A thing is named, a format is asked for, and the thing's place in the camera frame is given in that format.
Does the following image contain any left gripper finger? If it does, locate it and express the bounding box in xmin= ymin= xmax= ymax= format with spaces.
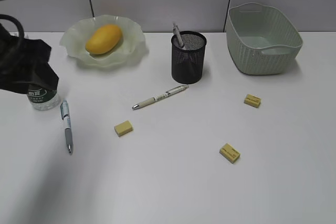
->
xmin=30 ymin=63 xmax=59 ymax=90

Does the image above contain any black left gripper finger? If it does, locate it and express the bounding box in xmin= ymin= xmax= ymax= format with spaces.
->
xmin=25 ymin=39 xmax=51 ymax=63

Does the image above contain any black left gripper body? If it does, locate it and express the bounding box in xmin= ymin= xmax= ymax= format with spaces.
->
xmin=1 ymin=22 xmax=34 ymax=95

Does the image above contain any clear water bottle green label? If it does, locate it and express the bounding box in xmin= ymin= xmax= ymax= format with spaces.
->
xmin=27 ymin=85 xmax=60 ymax=111

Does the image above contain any blue grey pen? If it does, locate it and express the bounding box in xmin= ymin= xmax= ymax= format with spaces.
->
xmin=60 ymin=100 xmax=74 ymax=155

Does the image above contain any yellow mango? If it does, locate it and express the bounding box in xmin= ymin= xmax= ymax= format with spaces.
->
xmin=85 ymin=24 xmax=122 ymax=55

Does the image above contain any beige pen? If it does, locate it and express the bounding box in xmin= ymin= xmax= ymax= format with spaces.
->
xmin=132 ymin=84 xmax=189 ymax=110

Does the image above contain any white grey pen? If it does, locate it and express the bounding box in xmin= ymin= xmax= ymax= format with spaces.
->
xmin=173 ymin=22 xmax=185 ymax=50

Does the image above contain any translucent green wavy plate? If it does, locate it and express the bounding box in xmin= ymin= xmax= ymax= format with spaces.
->
xmin=59 ymin=15 xmax=146 ymax=69

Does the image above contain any yellow eraser left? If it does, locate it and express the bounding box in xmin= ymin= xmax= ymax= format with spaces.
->
xmin=114 ymin=120 xmax=133 ymax=137

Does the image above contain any black mesh pen holder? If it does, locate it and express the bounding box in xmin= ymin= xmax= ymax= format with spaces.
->
xmin=171 ymin=31 xmax=207 ymax=84

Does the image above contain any yellow eraser right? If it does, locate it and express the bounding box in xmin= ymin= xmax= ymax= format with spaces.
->
xmin=244 ymin=94 xmax=261 ymax=108

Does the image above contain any pale green plastic basket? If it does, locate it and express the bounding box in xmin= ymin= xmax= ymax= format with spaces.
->
xmin=226 ymin=3 xmax=303 ymax=76

